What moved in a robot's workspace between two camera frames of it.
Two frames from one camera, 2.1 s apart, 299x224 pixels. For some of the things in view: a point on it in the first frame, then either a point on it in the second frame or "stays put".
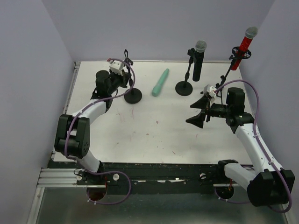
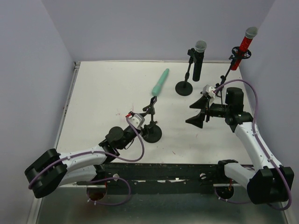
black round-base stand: [185, 88] stays put
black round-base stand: [135, 96] -> [152, 133]
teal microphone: [156, 89] stays put
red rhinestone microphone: [249, 34] stays put
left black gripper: [126, 77] -> [145, 120]
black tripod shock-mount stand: [246, 54] stays put
